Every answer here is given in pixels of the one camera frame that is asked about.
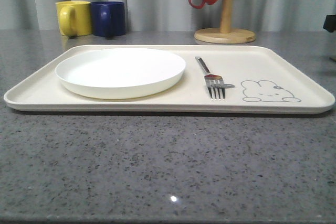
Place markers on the white round plate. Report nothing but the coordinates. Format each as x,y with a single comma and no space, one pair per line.
121,73

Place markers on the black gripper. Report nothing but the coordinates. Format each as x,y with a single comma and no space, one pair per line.
329,23

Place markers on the silver metal fork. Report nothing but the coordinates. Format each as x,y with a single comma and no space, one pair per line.
214,83

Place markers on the dark blue mug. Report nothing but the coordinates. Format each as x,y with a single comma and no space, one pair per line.
108,18

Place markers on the cream rabbit print tray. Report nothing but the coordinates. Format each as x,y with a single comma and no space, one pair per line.
256,80

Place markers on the wooden mug tree stand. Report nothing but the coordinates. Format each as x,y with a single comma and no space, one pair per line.
225,34

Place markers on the yellow mug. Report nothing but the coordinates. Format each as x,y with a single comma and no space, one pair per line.
74,18

